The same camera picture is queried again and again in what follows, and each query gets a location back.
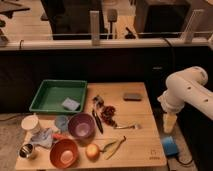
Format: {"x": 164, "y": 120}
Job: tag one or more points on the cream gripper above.
{"x": 169, "y": 121}

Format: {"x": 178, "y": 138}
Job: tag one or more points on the silver metal fork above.
{"x": 133, "y": 126}

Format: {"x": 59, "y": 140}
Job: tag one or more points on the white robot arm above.
{"x": 185, "y": 86}

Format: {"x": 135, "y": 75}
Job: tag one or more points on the blue box on floor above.
{"x": 169, "y": 146}

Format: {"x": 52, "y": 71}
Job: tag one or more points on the grey sponge block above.
{"x": 132, "y": 97}

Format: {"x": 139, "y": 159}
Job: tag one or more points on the wooden folding table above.
{"x": 142, "y": 147}

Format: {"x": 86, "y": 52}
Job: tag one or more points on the dried red chili bunch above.
{"x": 107, "y": 114}

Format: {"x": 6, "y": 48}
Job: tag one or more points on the yellow red apple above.
{"x": 92, "y": 151}

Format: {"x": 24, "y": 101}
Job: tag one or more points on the purple bowl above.
{"x": 81, "y": 126}

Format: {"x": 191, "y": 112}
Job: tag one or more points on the blue sponge in tray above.
{"x": 70, "y": 104}

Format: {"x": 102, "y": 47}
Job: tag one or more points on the orange bowl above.
{"x": 64, "y": 153}

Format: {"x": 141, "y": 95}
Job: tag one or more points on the orange carrot piece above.
{"x": 59, "y": 136}

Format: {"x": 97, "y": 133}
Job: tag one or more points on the green plastic tray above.
{"x": 52, "y": 93}

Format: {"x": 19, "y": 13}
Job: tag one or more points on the white paper cup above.
{"x": 31, "y": 124}

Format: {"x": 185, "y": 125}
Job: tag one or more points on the small steel cup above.
{"x": 27, "y": 151}

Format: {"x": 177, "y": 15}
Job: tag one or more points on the black handled utensil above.
{"x": 97, "y": 104}

